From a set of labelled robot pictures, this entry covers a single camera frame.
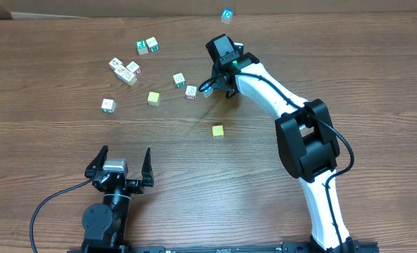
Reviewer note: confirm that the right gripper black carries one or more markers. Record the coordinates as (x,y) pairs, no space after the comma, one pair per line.
(216,67)

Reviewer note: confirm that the green R centre block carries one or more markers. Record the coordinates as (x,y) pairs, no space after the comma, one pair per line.
(179,80)

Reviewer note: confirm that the blue letter block far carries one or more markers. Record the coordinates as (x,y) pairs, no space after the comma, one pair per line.
(227,16)

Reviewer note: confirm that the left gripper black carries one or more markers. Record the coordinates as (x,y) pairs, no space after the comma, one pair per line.
(136,185)

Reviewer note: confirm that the green J letter block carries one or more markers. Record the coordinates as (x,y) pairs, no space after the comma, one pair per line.
(108,105)

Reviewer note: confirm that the red number three block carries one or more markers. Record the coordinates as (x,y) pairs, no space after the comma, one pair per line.
(191,92)

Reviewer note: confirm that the green R side block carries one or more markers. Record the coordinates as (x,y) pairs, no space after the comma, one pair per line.
(152,44)

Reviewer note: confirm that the red side cluster block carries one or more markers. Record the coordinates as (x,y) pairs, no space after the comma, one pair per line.
(134,67)

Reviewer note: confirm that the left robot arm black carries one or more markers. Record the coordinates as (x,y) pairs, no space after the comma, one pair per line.
(105,223)

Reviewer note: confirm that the blue side cluster block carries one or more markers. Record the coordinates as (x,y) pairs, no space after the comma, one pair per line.
(119,71)

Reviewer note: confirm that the plain picture block left cluster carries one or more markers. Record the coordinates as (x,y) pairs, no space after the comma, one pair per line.
(115,63)

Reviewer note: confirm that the blue top picture block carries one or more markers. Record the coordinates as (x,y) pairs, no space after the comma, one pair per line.
(208,92)

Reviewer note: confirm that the yellow top number seven block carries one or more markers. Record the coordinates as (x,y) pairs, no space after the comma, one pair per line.
(153,98)

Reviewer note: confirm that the yellow side cluster block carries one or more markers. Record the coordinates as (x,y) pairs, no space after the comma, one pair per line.
(129,77)

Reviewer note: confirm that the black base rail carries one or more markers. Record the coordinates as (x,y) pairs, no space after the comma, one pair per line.
(285,247)

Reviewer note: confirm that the green top letter block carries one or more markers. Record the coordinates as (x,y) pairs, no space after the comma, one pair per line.
(141,47)

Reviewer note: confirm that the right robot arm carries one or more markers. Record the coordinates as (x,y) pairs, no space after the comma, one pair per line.
(308,144)

